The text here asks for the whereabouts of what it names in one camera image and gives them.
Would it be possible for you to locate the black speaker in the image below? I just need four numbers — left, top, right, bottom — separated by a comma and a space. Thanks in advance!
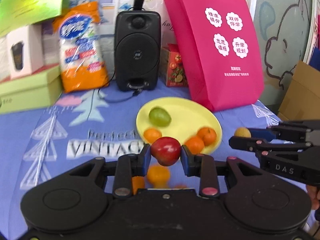
114, 0, 161, 91

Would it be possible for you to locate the small kiwi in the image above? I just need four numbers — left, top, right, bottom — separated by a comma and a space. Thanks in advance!
234, 127, 251, 138

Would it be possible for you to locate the bright green gift box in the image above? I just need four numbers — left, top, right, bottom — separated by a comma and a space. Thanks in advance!
1, 0, 69, 36

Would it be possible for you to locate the light green flat box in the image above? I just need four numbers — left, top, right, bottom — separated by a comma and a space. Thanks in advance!
1, 65, 63, 114

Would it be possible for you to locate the small orange top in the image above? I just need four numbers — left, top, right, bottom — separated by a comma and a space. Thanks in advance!
143, 128, 162, 144

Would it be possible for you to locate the person's right hand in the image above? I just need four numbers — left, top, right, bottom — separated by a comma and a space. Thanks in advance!
306, 185, 320, 210

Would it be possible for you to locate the green apple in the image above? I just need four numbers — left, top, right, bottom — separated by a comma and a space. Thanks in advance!
149, 107, 171, 127

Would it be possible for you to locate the pink tote bag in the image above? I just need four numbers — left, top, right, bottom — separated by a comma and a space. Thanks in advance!
164, 0, 264, 112

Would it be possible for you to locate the blue printed tablecloth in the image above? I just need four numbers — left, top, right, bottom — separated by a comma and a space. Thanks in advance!
1, 83, 311, 239

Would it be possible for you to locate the red apple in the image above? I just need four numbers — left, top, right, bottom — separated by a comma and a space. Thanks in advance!
150, 137, 181, 166

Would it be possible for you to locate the white cup box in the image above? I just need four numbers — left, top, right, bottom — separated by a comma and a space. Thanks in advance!
6, 24, 44, 79

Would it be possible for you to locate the red juice carton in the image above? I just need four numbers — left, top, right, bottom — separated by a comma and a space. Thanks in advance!
159, 43, 188, 87

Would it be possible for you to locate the black speaker cable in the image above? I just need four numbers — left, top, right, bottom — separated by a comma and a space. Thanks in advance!
87, 70, 144, 120

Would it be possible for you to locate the yellow round plate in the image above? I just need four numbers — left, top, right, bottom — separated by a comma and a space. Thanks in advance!
136, 97, 222, 154

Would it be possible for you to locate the orange paper cup pack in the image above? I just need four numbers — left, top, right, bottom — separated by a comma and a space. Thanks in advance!
53, 2, 109, 93

